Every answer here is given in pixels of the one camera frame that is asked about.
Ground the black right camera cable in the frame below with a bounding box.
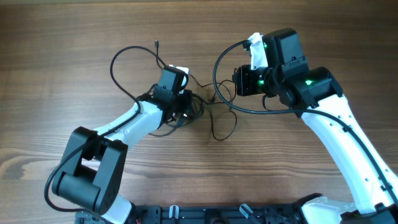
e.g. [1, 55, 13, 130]
[212, 39, 398, 206]

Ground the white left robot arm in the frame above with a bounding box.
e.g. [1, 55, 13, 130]
[46, 65, 192, 223]

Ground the black micro USB cable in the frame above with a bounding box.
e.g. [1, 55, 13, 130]
[154, 39, 167, 71]

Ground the thin black USB cable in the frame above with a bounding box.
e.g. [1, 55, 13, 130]
[189, 73, 239, 141]

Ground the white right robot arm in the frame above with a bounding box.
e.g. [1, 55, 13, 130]
[233, 28, 397, 223]

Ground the thick black USB-A cable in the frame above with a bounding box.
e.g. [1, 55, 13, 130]
[148, 91, 208, 138]

